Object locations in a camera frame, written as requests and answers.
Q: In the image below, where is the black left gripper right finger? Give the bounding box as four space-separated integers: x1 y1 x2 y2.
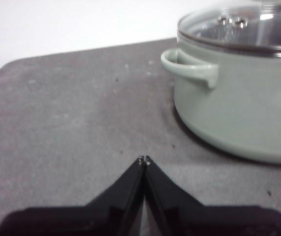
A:
144 155 281 236

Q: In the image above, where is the glass lid with green knob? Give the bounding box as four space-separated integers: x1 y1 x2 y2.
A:
176 0 281 59

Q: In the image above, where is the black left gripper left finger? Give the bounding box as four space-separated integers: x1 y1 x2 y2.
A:
0 155 146 236

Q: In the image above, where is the pale green electric steamer pot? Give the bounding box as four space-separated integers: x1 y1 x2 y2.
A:
160 31 281 165

